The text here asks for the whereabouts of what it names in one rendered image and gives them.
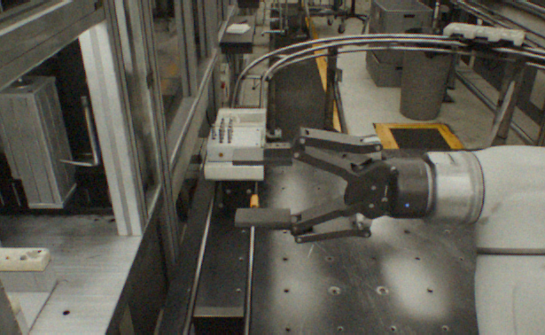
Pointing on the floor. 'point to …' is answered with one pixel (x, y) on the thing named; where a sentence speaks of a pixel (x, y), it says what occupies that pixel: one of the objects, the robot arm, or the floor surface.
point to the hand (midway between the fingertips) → (255, 188)
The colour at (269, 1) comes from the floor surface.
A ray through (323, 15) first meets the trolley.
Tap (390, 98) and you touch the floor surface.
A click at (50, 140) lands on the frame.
